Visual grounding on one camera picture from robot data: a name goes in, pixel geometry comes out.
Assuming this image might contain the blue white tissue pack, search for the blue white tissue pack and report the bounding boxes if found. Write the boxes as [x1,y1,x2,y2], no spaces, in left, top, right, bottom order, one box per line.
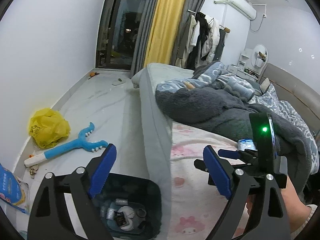
[237,139,257,151]

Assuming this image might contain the small keychain on floor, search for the small keychain on floor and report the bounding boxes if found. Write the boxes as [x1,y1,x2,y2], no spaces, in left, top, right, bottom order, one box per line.
[29,165,39,179]

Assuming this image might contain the yellow plastic bag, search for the yellow plastic bag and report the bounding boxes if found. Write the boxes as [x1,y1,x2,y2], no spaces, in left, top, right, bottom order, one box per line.
[28,108,71,149]

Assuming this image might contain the white tissue ball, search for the white tissue ball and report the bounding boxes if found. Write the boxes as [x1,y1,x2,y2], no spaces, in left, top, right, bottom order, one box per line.
[118,206,136,219]

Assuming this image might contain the round white vanity mirror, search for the round white vanity mirror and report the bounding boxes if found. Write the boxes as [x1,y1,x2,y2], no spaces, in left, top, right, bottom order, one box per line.
[251,44,268,69]

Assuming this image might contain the grey curtain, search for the grey curtain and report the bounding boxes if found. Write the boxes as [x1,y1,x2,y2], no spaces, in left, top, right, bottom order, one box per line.
[130,0,157,77]

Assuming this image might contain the dark grey fleece blanket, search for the dark grey fleece blanket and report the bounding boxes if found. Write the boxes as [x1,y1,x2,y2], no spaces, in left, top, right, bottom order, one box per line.
[155,87,311,193]

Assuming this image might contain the person's right hand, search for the person's right hand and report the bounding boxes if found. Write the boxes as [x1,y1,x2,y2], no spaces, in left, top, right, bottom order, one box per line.
[246,194,255,216]

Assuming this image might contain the white air conditioner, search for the white air conditioner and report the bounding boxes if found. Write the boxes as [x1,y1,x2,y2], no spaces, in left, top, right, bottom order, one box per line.
[213,0,257,21]

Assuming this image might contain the black camera box green light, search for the black camera box green light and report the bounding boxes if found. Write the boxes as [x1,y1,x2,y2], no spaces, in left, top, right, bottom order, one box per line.
[249,113,277,173]

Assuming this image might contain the blue white patterned duvet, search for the blue white patterned duvet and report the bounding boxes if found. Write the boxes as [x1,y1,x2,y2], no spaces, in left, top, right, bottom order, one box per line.
[156,61,319,174]

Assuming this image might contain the grey upholstered headboard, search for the grey upholstered headboard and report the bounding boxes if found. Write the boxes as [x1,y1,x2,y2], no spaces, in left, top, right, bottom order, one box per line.
[258,63,320,134]

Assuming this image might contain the grey bed mattress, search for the grey bed mattress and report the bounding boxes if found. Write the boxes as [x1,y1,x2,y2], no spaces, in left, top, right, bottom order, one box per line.
[131,63,193,239]

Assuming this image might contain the clothes on hanging rack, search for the clothes on hanging rack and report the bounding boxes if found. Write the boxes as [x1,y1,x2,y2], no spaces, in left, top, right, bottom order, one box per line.
[174,10,230,70]

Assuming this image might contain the yellow curtain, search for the yellow curtain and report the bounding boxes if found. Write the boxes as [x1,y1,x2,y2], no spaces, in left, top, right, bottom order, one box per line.
[143,0,185,67]

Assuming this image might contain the black Face tissue pack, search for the black Face tissue pack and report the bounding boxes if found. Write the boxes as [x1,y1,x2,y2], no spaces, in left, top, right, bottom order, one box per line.
[113,211,129,228]

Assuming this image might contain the white flat item on floor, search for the white flat item on floor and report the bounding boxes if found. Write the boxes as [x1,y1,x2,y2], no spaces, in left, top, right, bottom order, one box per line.
[112,78,126,86]

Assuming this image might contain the blue plush slingshot toy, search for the blue plush slingshot toy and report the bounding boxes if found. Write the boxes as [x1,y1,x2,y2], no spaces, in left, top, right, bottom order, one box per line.
[24,122,108,168]

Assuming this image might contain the orange item on floor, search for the orange item on floor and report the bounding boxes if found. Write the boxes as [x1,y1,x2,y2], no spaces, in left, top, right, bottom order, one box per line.
[88,72,99,79]

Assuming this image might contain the blue snack bag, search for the blue snack bag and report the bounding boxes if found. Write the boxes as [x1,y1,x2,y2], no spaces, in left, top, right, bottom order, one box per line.
[0,165,30,214]

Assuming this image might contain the black ribbed roll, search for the black ribbed roll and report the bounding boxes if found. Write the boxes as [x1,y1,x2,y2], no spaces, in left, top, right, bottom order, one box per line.
[136,208,146,218]

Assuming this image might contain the dark teal trash bin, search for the dark teal trash bin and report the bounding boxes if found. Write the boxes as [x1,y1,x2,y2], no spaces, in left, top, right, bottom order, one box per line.
[92,173,162,239]

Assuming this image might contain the dark window door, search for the dark window door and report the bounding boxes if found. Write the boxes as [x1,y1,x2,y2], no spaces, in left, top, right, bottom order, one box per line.
[96,0,146,70]

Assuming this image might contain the pink cartoon bed sheet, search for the pink cartoon bed sheet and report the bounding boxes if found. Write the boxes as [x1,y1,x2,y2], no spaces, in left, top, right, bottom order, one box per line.
[168,122,237,239]

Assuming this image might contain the clear plastic wrapper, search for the clear plastic wrapper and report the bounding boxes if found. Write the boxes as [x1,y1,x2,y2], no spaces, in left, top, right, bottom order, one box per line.
[114,198,129,206]

